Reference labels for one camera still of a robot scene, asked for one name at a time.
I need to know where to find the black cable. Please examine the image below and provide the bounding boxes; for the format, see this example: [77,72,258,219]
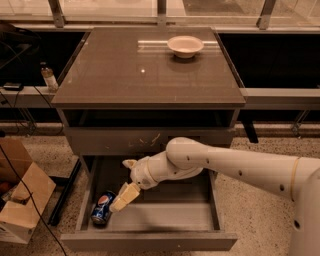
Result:
[0,145,68,256]

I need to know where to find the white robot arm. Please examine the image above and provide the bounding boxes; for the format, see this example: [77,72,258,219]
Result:
[110,137,320,256]

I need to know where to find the white bowl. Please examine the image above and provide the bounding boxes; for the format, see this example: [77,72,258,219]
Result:
[167,36,204,59]

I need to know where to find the small clear bottle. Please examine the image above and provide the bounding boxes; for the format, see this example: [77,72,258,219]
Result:
[40,62,59,92]

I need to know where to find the cardboard box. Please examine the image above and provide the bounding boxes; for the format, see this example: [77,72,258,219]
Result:
[0,138,56,244]

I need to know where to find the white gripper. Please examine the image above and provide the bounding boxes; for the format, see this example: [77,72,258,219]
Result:
[109,157,158,213]

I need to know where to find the grey drawer cabinet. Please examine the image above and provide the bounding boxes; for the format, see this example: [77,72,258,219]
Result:
[52,27,245,171]

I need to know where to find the open grey middle drawer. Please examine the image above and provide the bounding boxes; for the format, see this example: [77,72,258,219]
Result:
[61,156,237,251]

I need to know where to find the blue pepsi can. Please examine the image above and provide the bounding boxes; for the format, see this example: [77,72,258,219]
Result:
[91,191,116,225]

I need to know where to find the grey top drawer front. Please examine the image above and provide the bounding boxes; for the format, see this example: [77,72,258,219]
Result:
[64,127,234,155]

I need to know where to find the small black device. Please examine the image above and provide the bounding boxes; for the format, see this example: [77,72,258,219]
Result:
[3,83,24,91]

